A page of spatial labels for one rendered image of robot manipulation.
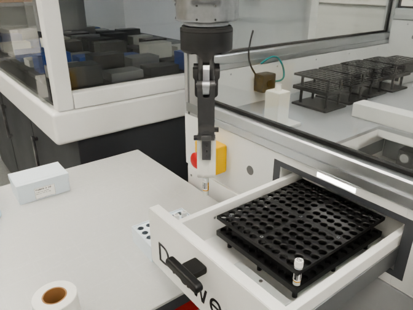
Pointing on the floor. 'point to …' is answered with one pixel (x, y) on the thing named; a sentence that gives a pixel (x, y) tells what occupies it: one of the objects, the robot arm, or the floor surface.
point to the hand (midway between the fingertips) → (206, 155)
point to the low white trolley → (94, 237)
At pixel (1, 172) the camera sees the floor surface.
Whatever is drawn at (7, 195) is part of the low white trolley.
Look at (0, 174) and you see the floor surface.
